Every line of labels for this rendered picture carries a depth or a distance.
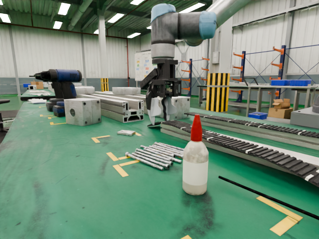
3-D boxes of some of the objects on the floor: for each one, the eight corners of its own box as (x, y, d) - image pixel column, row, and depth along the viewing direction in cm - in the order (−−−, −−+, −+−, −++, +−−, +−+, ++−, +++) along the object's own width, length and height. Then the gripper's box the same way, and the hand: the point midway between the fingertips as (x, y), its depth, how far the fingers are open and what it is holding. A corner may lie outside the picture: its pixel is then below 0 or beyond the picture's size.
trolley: (310, 137, 331) (320, 77, 311) (304, 144, 294) (314, 76, 274) (249, 127, 404) (253, 77, 384) (237, 132, 366) (241, 77, 346)
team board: (131, 106, 725) (130, 51, 687) (140, 105, 764) (139, 53, 726) (164, 110, 635) (164, 47, 597) (172, 108, 673) (173, 50, 635)
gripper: (157, 57, 54) (157, 130, 59) (187, 59, 62) (185, 124, 66) (140, 59, 61) (142, 125, 65) (170, 61, 68) (169, 120, 73)
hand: (158, 120), depth 67 cm, fingers open, 5 cm apart
